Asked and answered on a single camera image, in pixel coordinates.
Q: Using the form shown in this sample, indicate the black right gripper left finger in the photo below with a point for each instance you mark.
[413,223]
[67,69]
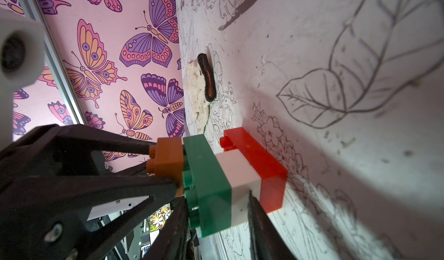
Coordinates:
[171,242]

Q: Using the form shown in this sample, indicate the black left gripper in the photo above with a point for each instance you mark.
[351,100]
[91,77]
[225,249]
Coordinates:
[51,179]

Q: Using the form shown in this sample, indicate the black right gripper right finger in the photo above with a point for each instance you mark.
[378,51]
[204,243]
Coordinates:
[265,241]

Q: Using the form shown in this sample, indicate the white square lego brick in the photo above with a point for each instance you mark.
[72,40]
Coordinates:
[243,180]

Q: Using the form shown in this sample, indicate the red long lego brick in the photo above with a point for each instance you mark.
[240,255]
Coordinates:
[273,174]

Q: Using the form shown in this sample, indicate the green long lego brick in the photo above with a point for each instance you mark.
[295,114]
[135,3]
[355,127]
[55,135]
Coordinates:
[206,188]

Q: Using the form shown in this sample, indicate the orange square lego brick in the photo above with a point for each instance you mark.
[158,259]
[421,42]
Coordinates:
[167,160]

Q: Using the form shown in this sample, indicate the aluminium cage frame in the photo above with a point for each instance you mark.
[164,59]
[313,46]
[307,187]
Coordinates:
[53,60]

